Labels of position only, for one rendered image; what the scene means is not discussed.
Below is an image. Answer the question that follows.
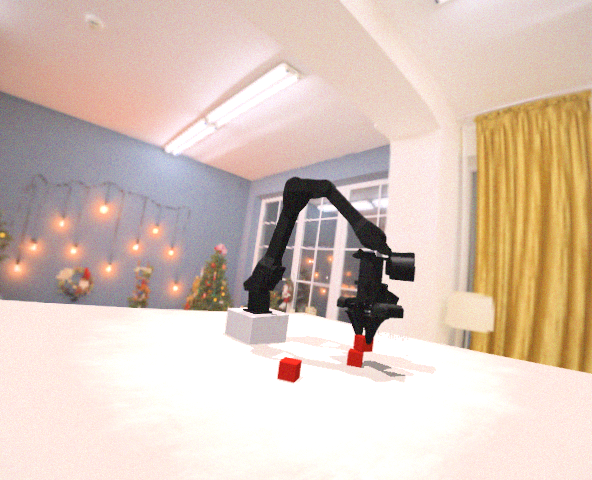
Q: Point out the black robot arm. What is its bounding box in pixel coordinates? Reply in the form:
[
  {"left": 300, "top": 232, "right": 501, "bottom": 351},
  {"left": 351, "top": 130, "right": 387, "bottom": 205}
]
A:
[{"left": 243, "top": 176, "right": 416, "bottom": 314}]

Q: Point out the red cube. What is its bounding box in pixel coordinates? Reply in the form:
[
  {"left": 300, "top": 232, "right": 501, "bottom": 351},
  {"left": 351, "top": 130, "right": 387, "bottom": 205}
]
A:
[
  {"left": 353, "top": 335, "right": 374, "bottom": 352},
  {"left": 346, "top": 349, "right": 364, "bottom": 367},
  {"left": 278, "top": 357, "right": 302, "bottom": 382}
]

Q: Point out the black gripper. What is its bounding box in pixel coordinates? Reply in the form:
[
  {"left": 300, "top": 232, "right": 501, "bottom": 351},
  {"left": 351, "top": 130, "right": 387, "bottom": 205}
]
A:
[{"left": 337, "top": 277, "right": 404, "bottom": 345}]

